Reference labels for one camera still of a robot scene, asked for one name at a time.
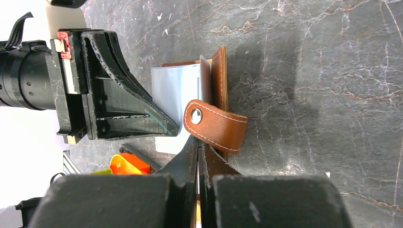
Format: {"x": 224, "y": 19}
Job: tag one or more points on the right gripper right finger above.
{"x": 232, "y": 200}

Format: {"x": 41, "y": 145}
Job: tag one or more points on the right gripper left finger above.
{"x": 165, "y": 199}

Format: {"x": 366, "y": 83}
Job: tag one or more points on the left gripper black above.
{"x": 55, "y": 76}

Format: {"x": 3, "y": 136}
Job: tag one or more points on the orange plastic loop toy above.
{"x": 128, "y": 164}

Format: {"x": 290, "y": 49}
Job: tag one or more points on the pink yellow brick stack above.
{"x": 102, "y": 172}

